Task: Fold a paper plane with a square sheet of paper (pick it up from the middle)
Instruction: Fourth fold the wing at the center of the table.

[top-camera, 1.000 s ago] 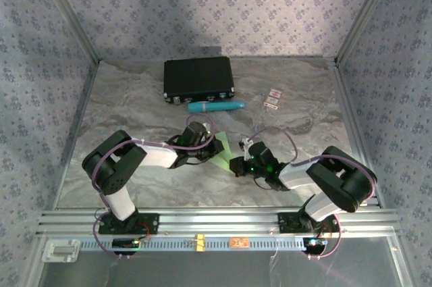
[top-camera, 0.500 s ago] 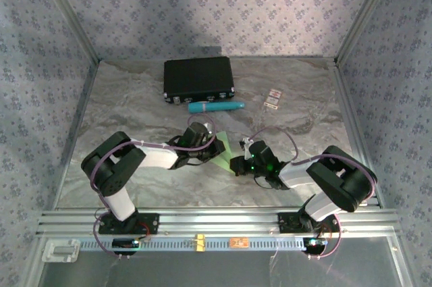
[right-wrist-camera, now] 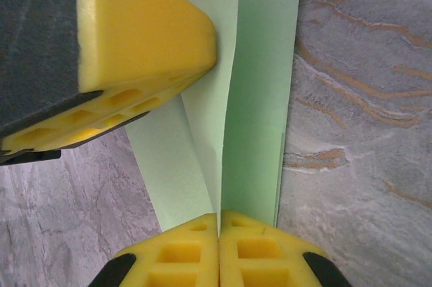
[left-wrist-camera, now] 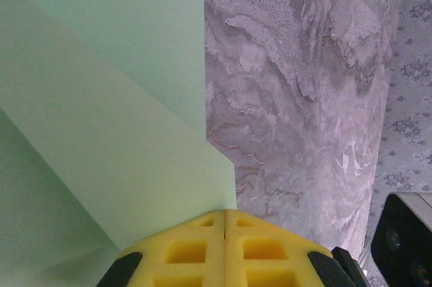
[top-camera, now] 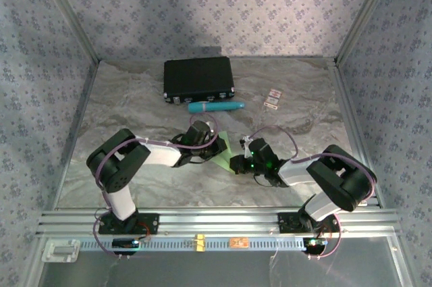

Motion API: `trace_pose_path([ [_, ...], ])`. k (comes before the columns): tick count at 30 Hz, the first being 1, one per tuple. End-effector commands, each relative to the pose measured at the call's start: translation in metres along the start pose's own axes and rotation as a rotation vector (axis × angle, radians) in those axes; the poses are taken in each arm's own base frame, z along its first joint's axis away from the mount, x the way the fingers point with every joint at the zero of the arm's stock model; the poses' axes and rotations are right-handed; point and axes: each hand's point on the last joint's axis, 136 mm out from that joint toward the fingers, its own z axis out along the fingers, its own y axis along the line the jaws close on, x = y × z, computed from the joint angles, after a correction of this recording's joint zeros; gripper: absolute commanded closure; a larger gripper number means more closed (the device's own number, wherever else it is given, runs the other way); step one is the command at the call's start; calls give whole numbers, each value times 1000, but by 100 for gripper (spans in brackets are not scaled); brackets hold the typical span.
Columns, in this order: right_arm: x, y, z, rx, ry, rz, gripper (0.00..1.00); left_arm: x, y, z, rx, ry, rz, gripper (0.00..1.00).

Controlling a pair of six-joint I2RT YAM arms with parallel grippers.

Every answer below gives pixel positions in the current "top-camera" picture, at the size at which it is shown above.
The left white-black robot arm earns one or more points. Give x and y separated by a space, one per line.
118 169

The teal cylindrical tube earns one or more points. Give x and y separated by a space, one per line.
216 107

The small black board, green light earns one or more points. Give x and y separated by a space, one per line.
315 243
125 243

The aluminium mounting rail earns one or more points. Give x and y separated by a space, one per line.
219 221

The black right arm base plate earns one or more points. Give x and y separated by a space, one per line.
290 223

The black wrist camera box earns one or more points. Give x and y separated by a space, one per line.
197 133
265 153

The grey metal bracket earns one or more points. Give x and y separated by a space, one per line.
60 251

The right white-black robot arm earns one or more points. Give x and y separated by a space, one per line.
337 175

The orange label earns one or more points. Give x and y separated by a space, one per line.
239 242

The light green paper sheet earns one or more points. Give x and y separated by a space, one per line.
225 158

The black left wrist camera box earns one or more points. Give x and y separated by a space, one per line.
197 133

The aluminium frame post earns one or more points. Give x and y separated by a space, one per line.
368 10

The clear packet with printed cards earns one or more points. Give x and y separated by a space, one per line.
272 99

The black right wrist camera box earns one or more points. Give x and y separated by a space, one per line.
265 153

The black hard case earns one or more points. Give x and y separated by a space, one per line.
198 76

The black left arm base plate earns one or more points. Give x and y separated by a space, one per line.
148 224

